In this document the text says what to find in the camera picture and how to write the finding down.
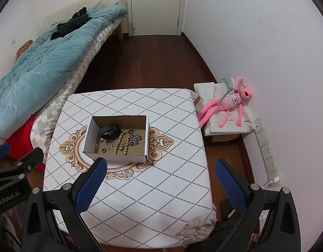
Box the silver chain bracelet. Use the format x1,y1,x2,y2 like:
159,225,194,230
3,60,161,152
127,129,142,146

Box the light blue quilt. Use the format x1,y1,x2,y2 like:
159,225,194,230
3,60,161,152
0,5,128,143

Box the red cloth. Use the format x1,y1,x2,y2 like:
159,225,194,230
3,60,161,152
0,115,45,172

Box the cardboard box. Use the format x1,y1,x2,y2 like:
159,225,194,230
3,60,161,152
83,115,150,163

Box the pink plush toy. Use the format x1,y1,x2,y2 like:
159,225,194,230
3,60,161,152
198,76,252,129

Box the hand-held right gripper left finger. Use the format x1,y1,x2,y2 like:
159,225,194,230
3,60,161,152
20,157,108,252

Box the dark fleece pants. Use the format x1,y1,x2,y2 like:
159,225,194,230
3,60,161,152
185,219,246,252

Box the wooden bead bracelet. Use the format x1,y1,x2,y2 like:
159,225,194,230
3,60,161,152
113,130,131,156

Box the black garment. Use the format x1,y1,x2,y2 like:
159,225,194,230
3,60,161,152
51,7,93,40

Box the black bangle bracelet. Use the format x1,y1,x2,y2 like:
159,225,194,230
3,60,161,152
99,123,122,139

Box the white door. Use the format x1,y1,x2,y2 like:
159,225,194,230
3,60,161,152
127,0,187,36

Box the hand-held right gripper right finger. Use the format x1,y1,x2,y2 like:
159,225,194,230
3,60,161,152
214,159,301,252

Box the grey wire hanger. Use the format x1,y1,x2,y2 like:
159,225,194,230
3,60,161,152
220,77,237,103

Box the white diamond-pattern tablecloth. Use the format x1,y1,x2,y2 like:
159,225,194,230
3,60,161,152
43,87,217,250

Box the brown pillow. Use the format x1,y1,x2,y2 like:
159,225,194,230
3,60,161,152
16,40,33,58

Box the thin silver necklace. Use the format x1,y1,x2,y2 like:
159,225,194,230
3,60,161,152
95,136,115,149

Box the wooden bed frame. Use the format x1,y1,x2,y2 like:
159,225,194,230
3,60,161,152
113,18,124,40

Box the white wall socket strip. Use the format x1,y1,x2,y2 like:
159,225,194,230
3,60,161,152
252,118,280,188

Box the cream blanket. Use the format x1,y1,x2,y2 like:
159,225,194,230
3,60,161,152
43,0,125,27

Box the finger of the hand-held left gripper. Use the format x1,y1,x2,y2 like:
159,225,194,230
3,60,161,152
0,142,10,162
0,147,44,185

